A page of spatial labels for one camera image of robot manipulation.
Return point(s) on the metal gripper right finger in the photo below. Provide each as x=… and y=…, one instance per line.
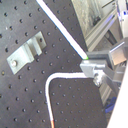
x=117, y=54

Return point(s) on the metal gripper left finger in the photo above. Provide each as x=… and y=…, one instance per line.
x=100, y=72

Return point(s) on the black perforated breadboard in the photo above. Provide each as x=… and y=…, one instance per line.
x=76, y=103

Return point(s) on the aluminium frame rail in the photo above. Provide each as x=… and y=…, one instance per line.
x=101, y=21

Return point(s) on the metal cable clip bracket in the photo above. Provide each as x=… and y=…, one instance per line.
x=25, y=54

